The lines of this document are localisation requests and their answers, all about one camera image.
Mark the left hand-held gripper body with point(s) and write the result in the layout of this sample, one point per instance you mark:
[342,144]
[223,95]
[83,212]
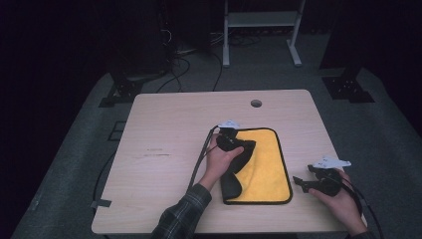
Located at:
[228,138]

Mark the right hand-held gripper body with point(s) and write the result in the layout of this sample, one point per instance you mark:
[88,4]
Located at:
[326,179]

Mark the yellow cloth with dark back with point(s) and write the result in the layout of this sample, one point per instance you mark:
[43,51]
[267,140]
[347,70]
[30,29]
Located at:
[265,166]

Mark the person's left hand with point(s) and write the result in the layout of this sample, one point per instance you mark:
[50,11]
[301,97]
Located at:
[217,164]

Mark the person's right hand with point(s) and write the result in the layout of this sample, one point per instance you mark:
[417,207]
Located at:
[343,205]

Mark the black metal stand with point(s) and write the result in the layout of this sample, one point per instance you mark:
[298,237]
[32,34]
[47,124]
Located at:
[348,79]
[132,66]

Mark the grey tape strip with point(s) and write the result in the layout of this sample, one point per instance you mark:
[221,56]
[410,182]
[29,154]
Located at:
[100,203]

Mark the white metal desk frame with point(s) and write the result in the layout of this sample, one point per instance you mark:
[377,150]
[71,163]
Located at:
[262,20]

